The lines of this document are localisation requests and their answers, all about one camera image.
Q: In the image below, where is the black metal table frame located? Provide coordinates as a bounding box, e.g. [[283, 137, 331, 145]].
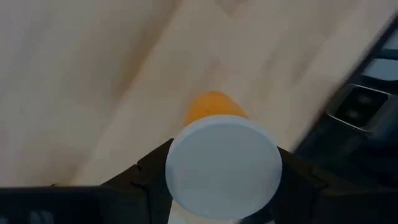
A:
[[292, 12, 398, 191]]

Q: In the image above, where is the black device with silver rim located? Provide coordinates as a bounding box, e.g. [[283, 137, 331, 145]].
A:
[[326, 83, 391, 133]]

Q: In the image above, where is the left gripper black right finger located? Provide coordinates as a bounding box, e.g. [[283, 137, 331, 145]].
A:
[[241, 146, 398, 224]]

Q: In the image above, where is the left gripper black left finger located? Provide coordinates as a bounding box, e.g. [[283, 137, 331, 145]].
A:
[[0, 138, 175, 224]]

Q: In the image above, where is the orange pill bottle white cap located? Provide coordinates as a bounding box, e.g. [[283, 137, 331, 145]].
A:
[[164, 90, 283, 222]]

